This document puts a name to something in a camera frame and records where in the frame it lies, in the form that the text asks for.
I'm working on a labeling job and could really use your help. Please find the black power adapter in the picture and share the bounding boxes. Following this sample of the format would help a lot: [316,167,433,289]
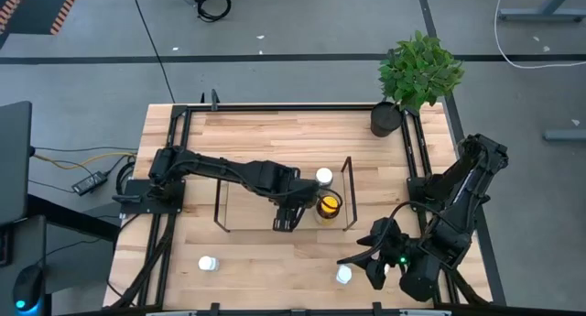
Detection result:
[71,169,109,197]

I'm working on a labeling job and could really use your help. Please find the white cable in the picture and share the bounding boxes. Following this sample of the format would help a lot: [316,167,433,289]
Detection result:
[493,0,586,71]

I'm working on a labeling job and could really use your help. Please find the black aluminium table frame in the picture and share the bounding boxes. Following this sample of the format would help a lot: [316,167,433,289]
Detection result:
[105,89,494,316]

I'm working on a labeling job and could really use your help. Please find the black mat orange striped edge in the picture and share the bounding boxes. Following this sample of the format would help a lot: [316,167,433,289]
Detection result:
[0,0,84,49]

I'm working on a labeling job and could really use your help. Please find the black computer mouse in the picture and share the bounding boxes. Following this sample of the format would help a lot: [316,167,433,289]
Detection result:
[12,264,46,315]

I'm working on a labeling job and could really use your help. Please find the grey table foot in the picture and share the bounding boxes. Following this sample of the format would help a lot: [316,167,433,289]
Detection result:
[543,128,586,142]

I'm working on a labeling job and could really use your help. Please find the amber bottle yellow cap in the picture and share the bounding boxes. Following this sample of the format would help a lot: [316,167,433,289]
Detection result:
[314,194,343,226]

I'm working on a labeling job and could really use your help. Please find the yellow cable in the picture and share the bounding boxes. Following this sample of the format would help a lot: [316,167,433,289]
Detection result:
[32,151,137,171]

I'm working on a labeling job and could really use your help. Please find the dark grey monitor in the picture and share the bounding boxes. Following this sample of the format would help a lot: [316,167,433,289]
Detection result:
[0,100,34,226]

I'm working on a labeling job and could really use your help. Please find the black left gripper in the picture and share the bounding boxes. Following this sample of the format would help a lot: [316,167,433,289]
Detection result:
[291,178,327,210]

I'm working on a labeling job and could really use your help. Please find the green plant in black pot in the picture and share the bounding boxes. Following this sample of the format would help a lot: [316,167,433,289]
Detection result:
[369,29,466,139]

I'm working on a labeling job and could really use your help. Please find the small white bottle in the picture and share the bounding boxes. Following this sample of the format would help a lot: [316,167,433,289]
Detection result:
[335,264,354,285]
[197,255,221,273]

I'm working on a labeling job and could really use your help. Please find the thin black cable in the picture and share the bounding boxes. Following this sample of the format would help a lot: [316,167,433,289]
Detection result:
[32,145,138,153]

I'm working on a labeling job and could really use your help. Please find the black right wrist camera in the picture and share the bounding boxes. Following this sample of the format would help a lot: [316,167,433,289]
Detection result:
[364,259,389,290]

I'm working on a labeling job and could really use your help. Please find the green label bottle white cap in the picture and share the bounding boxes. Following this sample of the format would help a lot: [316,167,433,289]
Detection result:
[314,167,335,190]

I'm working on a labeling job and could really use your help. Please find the coiled black cable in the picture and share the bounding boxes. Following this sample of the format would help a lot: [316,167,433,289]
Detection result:
[196,0,233,24]

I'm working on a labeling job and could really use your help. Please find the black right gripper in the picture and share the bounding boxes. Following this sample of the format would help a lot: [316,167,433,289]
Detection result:
[337,218,411,267]

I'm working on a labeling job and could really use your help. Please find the black side desk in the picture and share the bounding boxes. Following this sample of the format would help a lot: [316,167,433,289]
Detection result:
[0,192,123,316]

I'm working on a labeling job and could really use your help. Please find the black cable bundle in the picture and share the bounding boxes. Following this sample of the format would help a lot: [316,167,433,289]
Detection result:
[105,212,178,310]

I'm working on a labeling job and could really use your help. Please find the wooden table grey legs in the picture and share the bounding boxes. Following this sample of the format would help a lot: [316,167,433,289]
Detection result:
[497,0,586,24]

